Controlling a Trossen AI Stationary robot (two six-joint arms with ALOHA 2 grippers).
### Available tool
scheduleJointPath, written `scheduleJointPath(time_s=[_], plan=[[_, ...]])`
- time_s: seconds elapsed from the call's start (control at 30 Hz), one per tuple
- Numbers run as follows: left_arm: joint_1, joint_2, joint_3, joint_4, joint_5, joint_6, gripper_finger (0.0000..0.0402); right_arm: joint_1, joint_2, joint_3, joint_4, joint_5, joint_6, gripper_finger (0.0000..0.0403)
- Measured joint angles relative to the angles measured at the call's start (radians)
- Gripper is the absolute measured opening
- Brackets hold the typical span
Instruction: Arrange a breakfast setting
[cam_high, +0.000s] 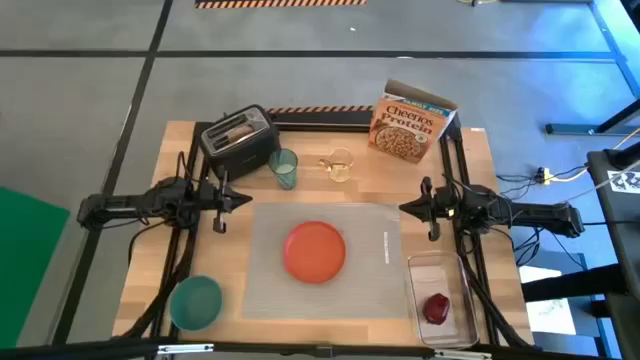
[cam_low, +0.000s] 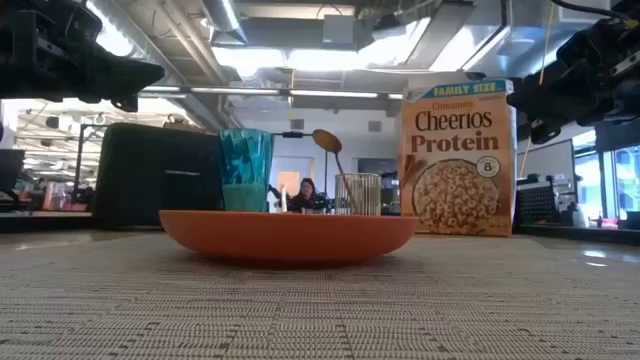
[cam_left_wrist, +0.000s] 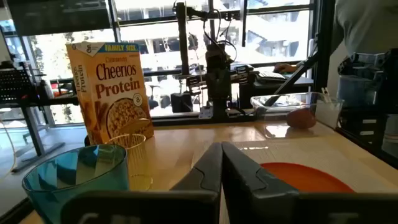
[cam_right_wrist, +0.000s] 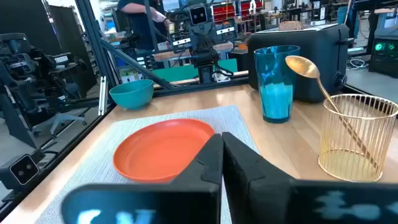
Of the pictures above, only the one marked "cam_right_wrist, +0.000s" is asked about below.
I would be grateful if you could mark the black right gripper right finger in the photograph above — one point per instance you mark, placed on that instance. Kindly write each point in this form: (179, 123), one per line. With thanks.
(255, 199)

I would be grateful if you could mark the gold spoon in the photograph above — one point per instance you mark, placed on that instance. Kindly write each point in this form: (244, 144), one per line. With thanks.
(303, 67)

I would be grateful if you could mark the computer tower with green light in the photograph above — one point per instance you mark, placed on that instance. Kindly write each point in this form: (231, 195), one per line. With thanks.
(384, 59)

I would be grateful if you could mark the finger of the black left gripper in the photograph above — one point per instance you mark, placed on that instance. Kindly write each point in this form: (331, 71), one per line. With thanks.
(183, 40)
(222, 34)

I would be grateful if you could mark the clear ribbed glass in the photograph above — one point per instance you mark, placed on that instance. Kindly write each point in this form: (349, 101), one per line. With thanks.
(325, 124)

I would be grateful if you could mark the silver aluminium bar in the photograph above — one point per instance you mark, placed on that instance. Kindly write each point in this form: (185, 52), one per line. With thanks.
(102, 96)

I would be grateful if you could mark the grey office chair base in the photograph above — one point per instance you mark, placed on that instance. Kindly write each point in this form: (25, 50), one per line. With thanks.
(62, 118)

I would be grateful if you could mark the red storage bin rack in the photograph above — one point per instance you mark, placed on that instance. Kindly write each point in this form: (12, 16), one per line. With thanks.
(224, 12)
(250, 7)

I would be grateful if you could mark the blue glass tumbler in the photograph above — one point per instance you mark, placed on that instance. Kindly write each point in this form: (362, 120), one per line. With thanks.
(275, 93)

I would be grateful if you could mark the teal bowl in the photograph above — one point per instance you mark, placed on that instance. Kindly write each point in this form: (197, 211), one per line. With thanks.
(132, 95)

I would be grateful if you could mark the black table-level camera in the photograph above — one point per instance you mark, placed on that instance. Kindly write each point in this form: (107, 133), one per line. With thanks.
(23, 169)

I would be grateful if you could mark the black aluminium table frame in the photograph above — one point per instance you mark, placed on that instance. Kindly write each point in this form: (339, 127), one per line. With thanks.
(93, 46)

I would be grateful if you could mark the green board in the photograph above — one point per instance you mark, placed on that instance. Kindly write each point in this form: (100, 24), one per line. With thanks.
(183, 72)

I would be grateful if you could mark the orange plate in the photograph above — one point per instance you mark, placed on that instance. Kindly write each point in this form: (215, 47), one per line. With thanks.
(155, 149)

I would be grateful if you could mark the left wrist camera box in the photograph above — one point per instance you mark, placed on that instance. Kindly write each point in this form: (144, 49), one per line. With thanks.
(198, 15)

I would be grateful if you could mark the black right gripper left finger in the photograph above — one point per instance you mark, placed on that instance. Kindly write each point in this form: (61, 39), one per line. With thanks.
(199, 199)

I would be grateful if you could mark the person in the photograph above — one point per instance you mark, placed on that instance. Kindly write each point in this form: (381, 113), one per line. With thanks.
(140, 28)

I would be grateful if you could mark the black toaster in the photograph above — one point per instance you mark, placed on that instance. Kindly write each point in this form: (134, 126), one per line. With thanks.
(317, 46)

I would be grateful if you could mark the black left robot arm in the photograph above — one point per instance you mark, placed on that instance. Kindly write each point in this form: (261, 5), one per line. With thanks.
(203, 60)

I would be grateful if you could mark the grey woven placemat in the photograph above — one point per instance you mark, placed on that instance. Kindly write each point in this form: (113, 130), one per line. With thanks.
(93, 161)

